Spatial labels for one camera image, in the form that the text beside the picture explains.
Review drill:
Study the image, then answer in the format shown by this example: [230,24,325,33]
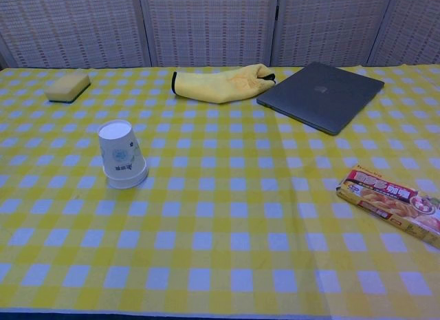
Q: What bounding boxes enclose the white paper cup blue flower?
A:
[97,119,146,181]

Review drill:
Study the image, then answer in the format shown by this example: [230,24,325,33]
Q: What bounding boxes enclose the white paper cup green leaves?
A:
[107,160,149,190]

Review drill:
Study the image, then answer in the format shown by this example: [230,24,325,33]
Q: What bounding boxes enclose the yellow cloth with black trim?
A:
[170,63,277,104]

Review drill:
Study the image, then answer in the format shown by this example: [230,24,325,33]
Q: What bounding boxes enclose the yellow white checkered tablecloth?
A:
[0,63,440,317]

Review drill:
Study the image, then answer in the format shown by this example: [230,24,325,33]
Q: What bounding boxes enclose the grey closed laptop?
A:
[256,61,386,136]

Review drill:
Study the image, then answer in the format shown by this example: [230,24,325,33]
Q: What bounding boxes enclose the white lattice screen panel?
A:
[0,0,153,70]
[138,0,280,68]
[366,0,440,67]
[270,0,397,67]

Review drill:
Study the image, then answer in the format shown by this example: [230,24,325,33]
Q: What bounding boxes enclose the yellow sponge with dark base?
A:
[45,69,91,103]

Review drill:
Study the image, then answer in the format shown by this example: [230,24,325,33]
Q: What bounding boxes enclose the curry roux box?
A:
[335,164,440,250]

